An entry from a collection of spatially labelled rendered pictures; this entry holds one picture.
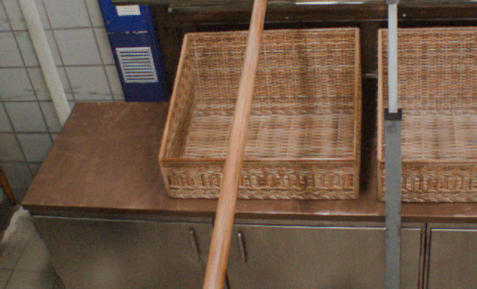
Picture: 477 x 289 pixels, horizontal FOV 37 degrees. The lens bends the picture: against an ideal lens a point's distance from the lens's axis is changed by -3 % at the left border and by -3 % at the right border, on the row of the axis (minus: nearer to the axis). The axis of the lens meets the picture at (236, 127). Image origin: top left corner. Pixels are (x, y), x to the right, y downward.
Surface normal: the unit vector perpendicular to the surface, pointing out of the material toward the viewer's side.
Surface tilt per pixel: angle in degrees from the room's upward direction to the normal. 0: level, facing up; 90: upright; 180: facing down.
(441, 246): 90
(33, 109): 90
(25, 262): 0
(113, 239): 90
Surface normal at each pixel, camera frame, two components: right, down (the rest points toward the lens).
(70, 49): -0.18, 0.63
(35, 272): -0.14, -0.77
